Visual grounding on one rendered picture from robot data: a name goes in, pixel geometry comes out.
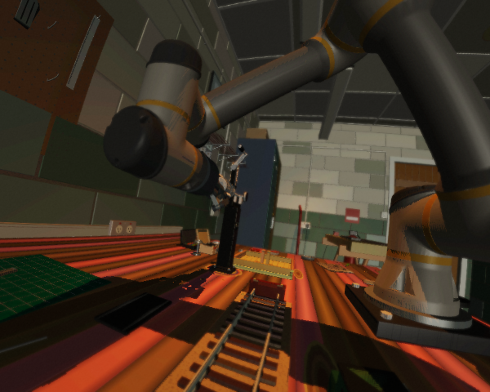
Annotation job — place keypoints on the tan small box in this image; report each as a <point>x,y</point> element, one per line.
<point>209,248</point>

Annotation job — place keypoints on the grey lock lever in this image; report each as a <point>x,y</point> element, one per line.
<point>239,160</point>

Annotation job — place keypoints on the brown pegboard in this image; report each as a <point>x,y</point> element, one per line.
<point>32,61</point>

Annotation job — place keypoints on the brown flat scrap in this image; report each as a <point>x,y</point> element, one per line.
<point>332,265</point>

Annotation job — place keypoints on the short brown track piece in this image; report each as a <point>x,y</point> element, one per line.
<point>0,273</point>

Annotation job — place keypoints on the green cutting mat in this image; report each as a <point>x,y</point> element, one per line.
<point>28,286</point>

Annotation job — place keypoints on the steel ruler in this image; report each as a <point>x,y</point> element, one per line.
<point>83,53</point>

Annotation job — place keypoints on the brown door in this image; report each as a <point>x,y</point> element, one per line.
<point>414,179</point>

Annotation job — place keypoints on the dark grey hanging tool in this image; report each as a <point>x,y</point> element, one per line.
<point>26,12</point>

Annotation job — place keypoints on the blue cabinet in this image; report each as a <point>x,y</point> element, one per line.
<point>261,192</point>

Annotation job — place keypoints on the dark brown box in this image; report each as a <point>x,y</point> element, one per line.
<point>195,237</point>

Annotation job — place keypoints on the red pole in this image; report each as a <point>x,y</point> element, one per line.
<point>300,232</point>

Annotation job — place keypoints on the yellow-green parts tray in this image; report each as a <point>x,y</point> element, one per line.
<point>261,263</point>

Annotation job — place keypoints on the black flat plate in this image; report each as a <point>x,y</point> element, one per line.
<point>134,312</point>

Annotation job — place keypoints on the cream bolt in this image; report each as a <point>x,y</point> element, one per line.
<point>355,286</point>
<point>386,314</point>

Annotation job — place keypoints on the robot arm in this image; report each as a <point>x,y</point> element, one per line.
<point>428,102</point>

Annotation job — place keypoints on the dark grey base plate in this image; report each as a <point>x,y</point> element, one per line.
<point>416,332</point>

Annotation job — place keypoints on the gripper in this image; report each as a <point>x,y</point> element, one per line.
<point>207,175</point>

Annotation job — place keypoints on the brown cardboard box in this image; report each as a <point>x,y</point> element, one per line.
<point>257,134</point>

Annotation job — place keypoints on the wooden workbench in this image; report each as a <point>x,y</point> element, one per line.
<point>359,247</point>

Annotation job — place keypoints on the silver bolt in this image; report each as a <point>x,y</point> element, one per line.
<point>197,247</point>

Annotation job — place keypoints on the grey ceiling beam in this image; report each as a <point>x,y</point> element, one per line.
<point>335,106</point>

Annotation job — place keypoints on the dark red buffer stop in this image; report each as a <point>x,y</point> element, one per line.
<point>268,288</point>

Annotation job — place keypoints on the beige wall socket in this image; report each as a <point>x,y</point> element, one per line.
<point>122,228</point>

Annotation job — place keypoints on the small orange disc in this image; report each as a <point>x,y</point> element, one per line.
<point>298,273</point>

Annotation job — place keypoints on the orange test track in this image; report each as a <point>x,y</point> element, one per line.
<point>237,351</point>

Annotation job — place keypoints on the red wall sign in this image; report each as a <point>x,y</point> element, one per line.
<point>352,215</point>

